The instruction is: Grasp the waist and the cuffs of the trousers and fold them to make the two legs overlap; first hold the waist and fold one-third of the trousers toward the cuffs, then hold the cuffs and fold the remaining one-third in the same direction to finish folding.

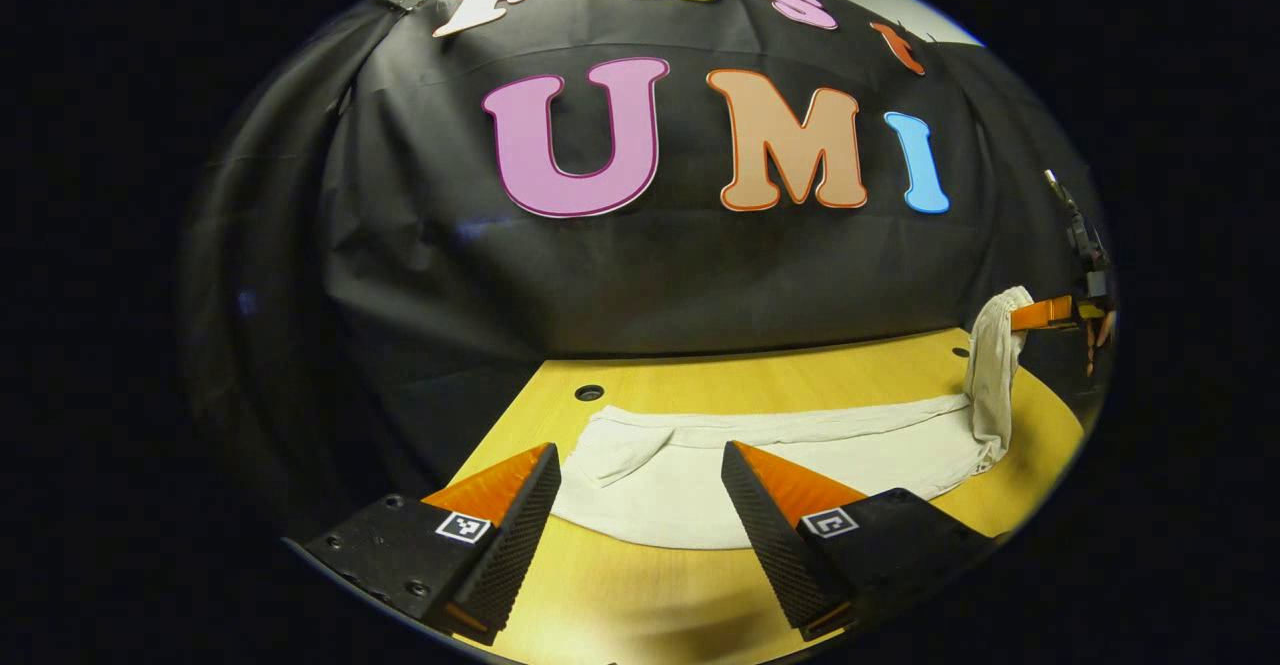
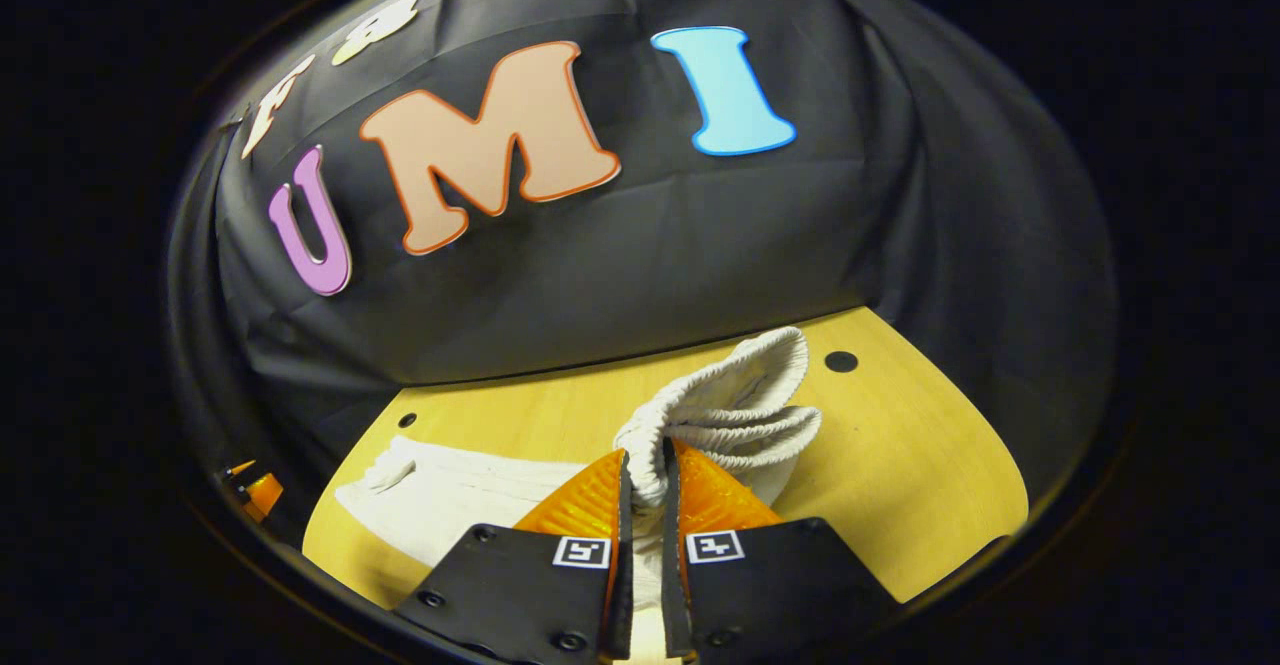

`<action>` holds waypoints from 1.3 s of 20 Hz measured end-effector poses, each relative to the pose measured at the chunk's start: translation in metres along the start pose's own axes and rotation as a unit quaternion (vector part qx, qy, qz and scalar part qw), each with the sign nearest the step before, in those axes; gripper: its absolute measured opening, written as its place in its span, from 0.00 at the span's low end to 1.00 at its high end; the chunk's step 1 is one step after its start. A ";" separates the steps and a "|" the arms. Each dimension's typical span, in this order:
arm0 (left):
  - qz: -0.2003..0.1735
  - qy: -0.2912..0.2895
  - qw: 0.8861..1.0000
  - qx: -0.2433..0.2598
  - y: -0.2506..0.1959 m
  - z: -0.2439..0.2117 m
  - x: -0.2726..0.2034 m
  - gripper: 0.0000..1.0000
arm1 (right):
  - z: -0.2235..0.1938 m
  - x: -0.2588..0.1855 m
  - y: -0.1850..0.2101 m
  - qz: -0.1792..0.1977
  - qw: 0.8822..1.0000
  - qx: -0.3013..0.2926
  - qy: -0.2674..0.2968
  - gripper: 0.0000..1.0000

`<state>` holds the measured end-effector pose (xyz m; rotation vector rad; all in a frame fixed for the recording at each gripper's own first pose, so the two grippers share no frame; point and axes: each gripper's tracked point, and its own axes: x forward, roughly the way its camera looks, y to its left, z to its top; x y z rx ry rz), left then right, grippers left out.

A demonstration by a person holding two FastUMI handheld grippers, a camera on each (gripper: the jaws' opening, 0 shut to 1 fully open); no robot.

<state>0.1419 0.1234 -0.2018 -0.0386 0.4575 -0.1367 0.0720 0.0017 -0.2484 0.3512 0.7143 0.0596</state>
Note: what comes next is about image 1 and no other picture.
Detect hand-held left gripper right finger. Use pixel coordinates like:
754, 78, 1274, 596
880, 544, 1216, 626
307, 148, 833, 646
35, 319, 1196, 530
720, 440, 998, 644

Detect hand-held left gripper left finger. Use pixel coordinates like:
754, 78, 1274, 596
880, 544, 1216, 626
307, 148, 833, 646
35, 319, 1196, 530
298, 442, 564, 645

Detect white jeans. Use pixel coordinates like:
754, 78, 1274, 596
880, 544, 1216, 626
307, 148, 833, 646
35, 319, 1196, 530
550, 285, 1036, 552

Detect black backdrop cloth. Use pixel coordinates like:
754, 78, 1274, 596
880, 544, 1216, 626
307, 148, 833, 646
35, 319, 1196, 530
180, 0, 1111, 546

